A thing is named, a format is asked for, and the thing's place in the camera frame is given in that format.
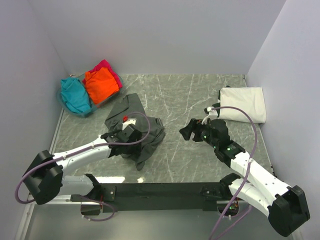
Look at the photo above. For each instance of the teal t shirt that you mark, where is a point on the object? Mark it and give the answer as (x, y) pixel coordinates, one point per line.
(74, 95)

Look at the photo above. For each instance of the clear plastic basket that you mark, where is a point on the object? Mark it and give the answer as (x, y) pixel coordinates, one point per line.
(94, 107)

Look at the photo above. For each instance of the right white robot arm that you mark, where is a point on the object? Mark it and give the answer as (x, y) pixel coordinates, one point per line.
(285, 207)

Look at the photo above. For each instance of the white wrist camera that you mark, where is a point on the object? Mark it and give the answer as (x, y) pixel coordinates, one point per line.
(128, 121)
(211, 113)

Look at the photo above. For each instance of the orange t shirt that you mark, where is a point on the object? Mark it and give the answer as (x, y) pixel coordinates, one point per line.
(100, 85)

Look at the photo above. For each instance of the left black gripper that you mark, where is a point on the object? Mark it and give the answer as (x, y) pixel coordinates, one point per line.
(136, 133)

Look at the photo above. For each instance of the folded white t shirt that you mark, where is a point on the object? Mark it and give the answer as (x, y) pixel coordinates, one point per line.
(248, 99)

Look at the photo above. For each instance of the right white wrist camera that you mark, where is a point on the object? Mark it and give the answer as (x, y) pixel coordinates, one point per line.
(211, 113)

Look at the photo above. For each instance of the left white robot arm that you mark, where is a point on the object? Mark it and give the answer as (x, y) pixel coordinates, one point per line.
(49, 174)

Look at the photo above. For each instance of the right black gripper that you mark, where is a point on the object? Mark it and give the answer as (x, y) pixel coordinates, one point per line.
(195, 129)

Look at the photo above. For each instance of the pink t shirt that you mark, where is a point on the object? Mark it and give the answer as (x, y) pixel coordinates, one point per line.
(105, 64)

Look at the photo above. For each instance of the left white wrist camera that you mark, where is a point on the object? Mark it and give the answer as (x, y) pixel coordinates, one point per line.
(128, 121)

